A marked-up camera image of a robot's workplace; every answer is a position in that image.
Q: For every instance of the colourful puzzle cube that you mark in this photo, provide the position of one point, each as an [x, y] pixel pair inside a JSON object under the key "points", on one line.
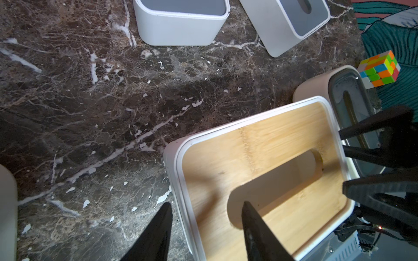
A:
{"points": [[379, 70]]}

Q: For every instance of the white box grey lid right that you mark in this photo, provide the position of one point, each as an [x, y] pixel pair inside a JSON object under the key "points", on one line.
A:
{"points": [[281, 25]]}

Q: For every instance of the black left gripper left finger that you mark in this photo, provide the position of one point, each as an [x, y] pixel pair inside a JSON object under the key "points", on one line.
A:
{"points": [[153, 243]]}

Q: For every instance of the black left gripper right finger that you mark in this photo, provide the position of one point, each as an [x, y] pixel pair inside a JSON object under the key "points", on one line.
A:
{"points": [[261, 243]]}

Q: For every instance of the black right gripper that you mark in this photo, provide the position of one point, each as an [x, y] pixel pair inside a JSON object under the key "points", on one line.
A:
{"points": [[388, 202]]}

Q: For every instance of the cream box dark lid right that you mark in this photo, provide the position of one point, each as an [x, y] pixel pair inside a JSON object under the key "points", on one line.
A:
{"points": [[344, 89]]}

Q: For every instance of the white box grey lid middle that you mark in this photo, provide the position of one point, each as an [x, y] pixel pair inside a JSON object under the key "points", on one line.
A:
{"points": [[180, 23]]}

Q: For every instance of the cream box dark lid left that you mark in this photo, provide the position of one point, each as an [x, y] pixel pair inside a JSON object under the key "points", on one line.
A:
{"points": [[8, 215]]}

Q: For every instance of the white box grey lid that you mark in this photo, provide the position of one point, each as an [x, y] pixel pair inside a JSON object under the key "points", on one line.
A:
{"points": [[281, 25], [180, 23]]}

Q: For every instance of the cream box dark lid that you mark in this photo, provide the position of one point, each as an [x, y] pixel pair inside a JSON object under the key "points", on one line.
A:
{"points": [[344, 89], [8, 215]]}

